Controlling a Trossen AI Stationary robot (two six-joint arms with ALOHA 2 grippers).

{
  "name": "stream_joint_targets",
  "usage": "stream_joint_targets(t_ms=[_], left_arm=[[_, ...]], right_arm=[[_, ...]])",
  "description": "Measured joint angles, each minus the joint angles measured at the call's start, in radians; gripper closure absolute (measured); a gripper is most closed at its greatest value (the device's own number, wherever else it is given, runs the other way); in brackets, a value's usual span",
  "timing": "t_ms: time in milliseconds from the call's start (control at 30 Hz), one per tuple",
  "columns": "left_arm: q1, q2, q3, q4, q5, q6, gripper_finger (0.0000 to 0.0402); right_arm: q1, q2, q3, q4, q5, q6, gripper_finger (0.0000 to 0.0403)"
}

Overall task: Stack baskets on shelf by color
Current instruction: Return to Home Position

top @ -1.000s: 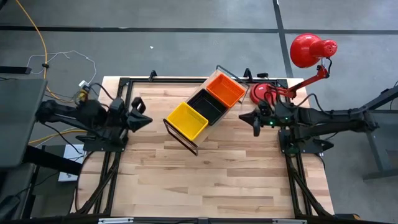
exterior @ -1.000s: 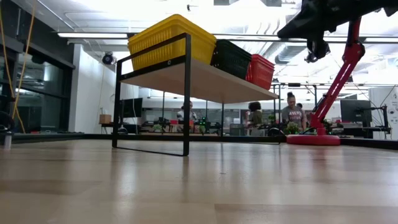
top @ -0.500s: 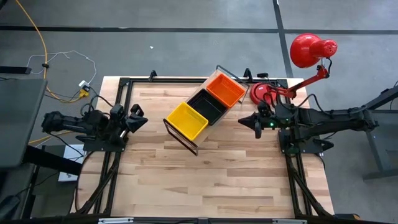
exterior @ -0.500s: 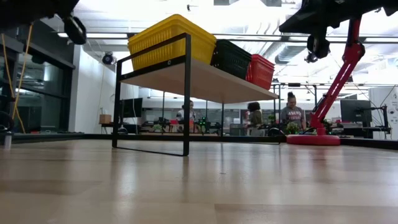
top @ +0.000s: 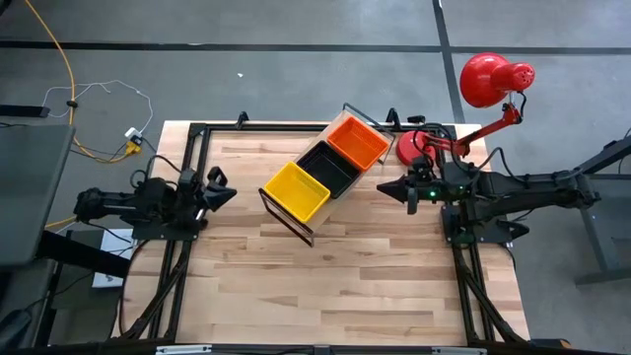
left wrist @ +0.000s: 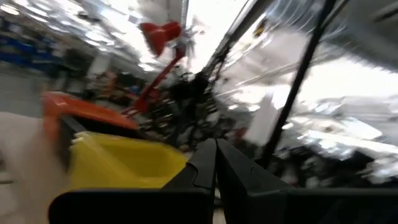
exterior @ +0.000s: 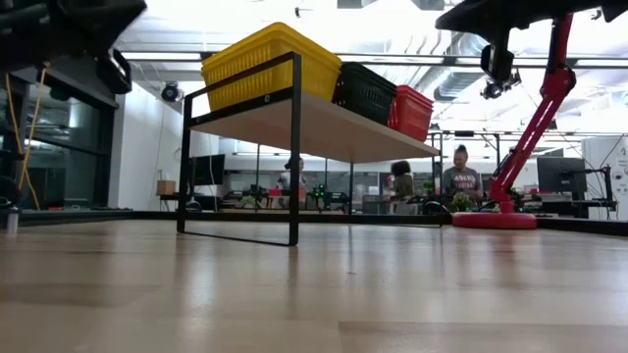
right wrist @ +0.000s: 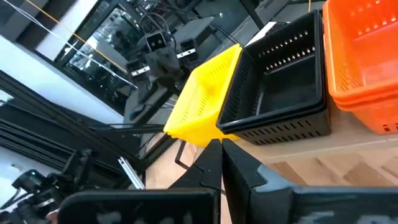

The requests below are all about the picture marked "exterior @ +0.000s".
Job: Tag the small green potted plant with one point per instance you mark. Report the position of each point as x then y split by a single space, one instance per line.
461 202

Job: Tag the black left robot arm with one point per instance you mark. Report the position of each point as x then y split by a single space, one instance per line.
24 34

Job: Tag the person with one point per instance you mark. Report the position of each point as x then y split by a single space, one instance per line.
284 179
461 179
403 184

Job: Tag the cardboard box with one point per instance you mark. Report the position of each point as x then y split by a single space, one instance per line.
166 187

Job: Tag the black computer monitor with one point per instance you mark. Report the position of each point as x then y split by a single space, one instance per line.
211 169
561 174

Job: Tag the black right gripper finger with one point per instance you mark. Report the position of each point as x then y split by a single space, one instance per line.
471 19

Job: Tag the yellow plastic basket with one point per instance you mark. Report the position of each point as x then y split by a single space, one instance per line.
277 30
255 81

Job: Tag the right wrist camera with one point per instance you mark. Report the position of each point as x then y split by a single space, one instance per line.
496 61

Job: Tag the ceiling light strip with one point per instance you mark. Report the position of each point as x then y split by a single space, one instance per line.
162 56

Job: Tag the small white bottle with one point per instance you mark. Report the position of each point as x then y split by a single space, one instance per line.
12 223

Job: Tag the white board panel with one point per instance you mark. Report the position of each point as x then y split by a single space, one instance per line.
601 162

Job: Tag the wooden shelf with black frame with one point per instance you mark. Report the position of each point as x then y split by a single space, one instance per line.
324 132

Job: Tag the black background robot arm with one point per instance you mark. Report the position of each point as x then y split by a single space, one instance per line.
321 192

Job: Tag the round black security camera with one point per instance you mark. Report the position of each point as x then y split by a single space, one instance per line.
170 93

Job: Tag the red desk lamp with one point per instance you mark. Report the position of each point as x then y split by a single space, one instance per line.
520 157

